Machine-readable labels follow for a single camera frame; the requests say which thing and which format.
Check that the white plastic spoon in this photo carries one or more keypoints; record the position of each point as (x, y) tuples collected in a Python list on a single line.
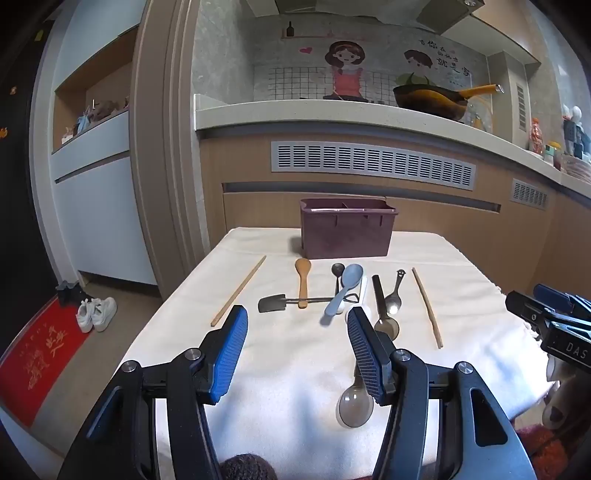
[(364, 288)]

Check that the small wooden spoon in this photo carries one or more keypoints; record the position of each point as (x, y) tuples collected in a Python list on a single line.
[(303, 277)]

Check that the dark shoes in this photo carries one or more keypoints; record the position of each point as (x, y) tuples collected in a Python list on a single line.
[(68, 291)]

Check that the orange jar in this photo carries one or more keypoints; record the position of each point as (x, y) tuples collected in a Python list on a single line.
[(536, 136)]

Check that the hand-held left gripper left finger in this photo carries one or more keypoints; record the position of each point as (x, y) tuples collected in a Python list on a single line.
[(231, 350)]

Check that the cartoon wall sticker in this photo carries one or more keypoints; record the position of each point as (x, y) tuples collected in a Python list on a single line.
[(344, 64)]

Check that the black shovel-shaped spoon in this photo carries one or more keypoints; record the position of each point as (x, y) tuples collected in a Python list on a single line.
[(272, 303)]

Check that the white cabinet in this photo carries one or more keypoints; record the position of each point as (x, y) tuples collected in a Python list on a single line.
[(101, 207)]

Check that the small dark metal spoon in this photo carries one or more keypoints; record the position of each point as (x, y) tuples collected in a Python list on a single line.
[(337, 268)]

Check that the beige kitchen counter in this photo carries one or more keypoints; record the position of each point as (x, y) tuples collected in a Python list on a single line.
[(300, 113)]

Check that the red doormat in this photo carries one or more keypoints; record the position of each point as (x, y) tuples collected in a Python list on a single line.
[(37, 364)]

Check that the long grey vent grille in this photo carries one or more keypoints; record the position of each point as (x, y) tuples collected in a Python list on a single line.
[(374, 164)]

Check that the white tablecloth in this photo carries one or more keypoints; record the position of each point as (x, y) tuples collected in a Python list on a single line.
[(286, 360)]

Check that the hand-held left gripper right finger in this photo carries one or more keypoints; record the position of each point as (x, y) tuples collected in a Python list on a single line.
[(364, 355)]

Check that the stack of plates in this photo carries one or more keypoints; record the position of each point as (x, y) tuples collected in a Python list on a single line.
[(577, 167)]

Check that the wooden chopstick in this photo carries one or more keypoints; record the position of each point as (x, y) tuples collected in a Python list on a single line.
[(238, 293), (427, 309)]

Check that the white sneaker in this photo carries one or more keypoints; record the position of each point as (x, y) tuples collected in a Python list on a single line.
[(105, 314), (87, 318)]

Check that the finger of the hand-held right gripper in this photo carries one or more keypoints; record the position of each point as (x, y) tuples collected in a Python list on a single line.
[(528, 309), (554, 295)]

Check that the purple plastic utensil holder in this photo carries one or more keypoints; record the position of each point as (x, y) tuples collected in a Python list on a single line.
[(346, 233)]

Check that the figurines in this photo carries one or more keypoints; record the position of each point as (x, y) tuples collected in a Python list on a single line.
[(575, 131)]

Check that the blue plastic rice spoon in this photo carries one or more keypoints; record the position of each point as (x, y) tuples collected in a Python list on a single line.
[(348, 279)]

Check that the shelf clutter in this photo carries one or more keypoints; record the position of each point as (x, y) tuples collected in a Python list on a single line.
[(92, 117)]

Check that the brown fuzzy ball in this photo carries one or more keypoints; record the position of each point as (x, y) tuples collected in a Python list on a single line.
[(248, 468)]

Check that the small grey vent grille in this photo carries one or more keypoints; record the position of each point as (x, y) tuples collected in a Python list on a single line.
[(530, 194)]

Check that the smoky translucent spoon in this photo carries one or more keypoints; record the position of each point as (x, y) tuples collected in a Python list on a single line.
[(355, 406)]

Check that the person's right hand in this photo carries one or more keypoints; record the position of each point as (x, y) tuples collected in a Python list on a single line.
[(561, 406)]

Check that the range hood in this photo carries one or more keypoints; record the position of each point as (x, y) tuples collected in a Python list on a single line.
[(360, 9)]

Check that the red cloth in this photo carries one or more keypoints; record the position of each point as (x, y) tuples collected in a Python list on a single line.
[(540, 454)]

